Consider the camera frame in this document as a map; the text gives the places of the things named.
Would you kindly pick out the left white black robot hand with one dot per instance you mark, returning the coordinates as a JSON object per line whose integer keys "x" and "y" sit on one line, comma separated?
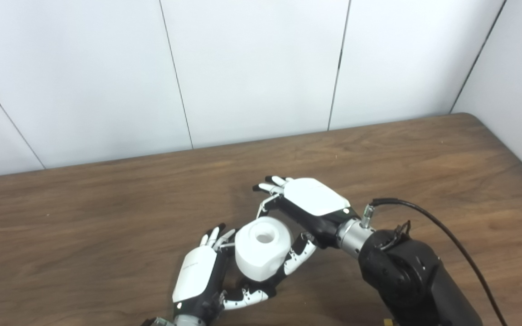
{"x": 195, "y": 276}

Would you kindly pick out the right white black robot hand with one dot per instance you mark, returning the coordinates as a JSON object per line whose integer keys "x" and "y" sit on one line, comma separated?
{"x": 315, "y": 203}

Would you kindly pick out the round white plastic piece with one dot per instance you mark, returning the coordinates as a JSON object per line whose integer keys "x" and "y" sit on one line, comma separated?
{"x": 261, "y": 249}

